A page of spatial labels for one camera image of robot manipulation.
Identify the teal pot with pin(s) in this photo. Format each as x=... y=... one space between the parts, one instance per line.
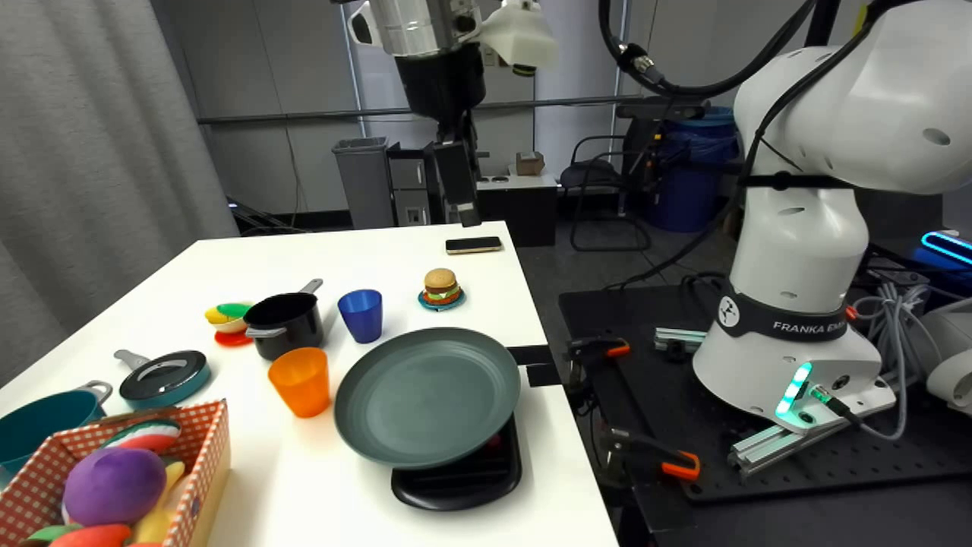
x=39 y=421

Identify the black phone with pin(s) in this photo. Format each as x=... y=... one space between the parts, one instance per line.
x=476 y=245

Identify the silver bracket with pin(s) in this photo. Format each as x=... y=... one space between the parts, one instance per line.
x=679 y=338

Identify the small cardboard box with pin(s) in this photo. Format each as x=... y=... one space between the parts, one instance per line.
x=528 y=163

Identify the blue barrel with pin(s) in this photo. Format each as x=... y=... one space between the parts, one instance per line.
x=693 y=170

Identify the white cylinder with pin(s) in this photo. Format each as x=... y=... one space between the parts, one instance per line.
x=953 y=366

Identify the aluminium rail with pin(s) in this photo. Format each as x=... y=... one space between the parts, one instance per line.
x=769 y=444

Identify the purple plush toy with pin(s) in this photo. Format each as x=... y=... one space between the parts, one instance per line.
x=111 y=486

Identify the blue plastic cup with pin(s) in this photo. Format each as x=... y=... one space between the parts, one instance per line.
x=358 y=314

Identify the orange red plush toy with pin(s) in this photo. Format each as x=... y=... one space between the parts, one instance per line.
x=92 y=536

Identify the orange plastic cup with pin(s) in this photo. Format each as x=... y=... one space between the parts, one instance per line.
x=298 y=384

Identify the grey curtain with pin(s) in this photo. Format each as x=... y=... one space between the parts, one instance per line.
x=92 y=154

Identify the toy burger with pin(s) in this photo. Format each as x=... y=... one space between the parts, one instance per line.
x=440 y=283

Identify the black toy stove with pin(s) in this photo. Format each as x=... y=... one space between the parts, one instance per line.
x=465 y=481

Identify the black table edge bracket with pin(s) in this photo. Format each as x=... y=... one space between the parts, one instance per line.
x=531 y=366

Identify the tan felt disc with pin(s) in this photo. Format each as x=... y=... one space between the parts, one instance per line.
x=230 y=326

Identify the colourful toy at corner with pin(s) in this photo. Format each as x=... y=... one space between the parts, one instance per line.
x=440 y=306

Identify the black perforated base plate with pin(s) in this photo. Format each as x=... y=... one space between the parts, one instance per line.
x=668 y=396

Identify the yellow felt disc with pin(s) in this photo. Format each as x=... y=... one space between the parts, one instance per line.
x=214 y=317

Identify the red felt disc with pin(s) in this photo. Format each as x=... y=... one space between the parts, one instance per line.
x=230 y=338

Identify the large dark frying pan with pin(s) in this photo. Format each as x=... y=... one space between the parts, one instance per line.
x=425 y=396

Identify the yellow plush toy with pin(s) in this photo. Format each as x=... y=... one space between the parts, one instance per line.
x=158 y=516

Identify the green felt disc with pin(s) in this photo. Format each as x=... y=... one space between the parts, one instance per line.
x=235 y=308

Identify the red checkered cardboard box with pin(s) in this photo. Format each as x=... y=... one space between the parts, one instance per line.
x=198 y=475

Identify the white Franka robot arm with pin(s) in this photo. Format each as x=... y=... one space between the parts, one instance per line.
x=800 y=254

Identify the blue lit device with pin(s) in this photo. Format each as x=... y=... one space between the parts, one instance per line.
x=944 y=254

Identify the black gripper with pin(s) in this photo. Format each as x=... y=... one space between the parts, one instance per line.
x=438 y=93

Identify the grey drawer cabinet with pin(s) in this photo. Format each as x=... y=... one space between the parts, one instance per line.
x=412 y=192

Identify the black cabinet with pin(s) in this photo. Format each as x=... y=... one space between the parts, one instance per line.
x=520 y=213

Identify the black chair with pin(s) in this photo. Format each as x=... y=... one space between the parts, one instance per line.
x=604 y=186

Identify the red white plush toy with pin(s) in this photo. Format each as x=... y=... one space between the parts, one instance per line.
x=152 y=437

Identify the grey bin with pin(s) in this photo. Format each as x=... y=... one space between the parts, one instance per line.
x=366 y=183

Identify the teal frying pan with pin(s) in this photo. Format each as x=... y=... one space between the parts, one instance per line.
x=168 y=377

